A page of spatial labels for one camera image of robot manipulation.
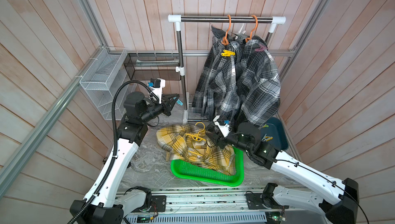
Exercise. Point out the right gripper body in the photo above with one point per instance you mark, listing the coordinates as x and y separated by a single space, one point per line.
232 140

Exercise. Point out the grey plaid shirt left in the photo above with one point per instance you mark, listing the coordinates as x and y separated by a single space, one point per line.
216 91

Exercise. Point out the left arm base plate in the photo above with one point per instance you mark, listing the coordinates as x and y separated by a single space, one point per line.
156 204

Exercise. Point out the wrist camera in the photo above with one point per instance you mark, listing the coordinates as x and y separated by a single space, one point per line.
223 126
157 85

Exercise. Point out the grey plaid shirt right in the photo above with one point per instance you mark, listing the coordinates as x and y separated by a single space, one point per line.
258 83

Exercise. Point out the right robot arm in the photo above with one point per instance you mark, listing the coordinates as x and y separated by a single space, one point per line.
335 199

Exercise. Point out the yellow plastic hanger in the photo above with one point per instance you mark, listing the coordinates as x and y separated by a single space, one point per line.
198 137

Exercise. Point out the orange hanger left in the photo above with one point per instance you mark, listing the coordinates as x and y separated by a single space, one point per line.
225 40

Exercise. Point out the grey plaid shirt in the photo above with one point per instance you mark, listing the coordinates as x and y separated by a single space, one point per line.
216 91
258 83

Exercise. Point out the yellow clothespin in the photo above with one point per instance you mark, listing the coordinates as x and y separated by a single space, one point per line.
227 53

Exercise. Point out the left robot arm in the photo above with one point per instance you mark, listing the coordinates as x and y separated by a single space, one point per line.
128 138

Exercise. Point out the orange hanger right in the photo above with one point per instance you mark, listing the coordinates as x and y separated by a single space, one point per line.
253 30

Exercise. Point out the orange hanger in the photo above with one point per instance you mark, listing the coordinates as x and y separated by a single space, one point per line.
253 30
225 40

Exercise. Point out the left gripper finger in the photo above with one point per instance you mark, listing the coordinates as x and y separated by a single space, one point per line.
171 99
168 107

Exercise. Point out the green plastic basket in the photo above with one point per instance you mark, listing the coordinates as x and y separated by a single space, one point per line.
185 170

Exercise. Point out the yellow plaid shirt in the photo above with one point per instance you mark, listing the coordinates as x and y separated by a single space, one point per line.
173 141

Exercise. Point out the black mesh shelf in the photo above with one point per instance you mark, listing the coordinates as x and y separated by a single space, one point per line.
144 67

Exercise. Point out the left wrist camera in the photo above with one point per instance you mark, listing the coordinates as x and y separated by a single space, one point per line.
157 85

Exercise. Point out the metal clothes rack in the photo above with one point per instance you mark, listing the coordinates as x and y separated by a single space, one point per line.
178 20

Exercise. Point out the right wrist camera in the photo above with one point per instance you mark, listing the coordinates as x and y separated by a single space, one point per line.
223 126

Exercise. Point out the pink clothespin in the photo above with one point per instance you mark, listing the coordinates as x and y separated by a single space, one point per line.
262 48

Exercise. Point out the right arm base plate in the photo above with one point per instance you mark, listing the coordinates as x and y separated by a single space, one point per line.
260 201

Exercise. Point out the teal clothespin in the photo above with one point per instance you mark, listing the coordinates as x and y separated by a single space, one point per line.
179 102

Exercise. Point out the white wire shelf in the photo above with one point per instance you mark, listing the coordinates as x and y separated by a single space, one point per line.
104 76

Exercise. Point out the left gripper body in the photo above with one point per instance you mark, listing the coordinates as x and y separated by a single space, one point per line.
159 109

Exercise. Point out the aluminium front rail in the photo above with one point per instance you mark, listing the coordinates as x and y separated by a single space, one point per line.
179 201

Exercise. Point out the dark teal tray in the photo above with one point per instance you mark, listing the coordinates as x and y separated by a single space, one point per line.
274 128

